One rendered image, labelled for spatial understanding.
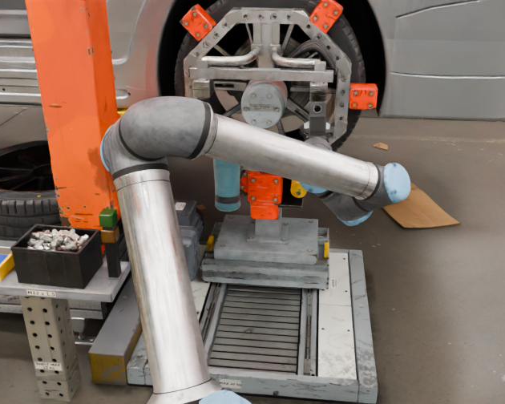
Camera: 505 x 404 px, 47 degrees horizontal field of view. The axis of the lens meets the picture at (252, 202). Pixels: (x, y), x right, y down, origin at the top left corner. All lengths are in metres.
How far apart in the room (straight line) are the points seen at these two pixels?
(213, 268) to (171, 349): 1.15
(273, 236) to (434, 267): 0.77
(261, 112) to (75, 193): 0.61
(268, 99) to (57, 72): 0.61
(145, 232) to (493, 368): 1.42
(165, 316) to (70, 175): 0.75
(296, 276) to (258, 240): 0.21
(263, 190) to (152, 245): 0.96
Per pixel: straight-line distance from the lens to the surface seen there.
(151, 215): 1.14
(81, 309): 2.12
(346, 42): 1.97
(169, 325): 1.13
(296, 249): 2.25
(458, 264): 2.73
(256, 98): 1.78
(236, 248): 2.25
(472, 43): 2.09
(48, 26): 1.65
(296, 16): 1.87
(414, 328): 2.29
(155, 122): 1.09
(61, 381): 1.97
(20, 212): 2.14
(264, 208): 2.07
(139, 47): 2.13
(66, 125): 1.71
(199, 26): 1.91
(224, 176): 1.90
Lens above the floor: 1.37
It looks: 26 degrees down
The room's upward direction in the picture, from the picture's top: straight up
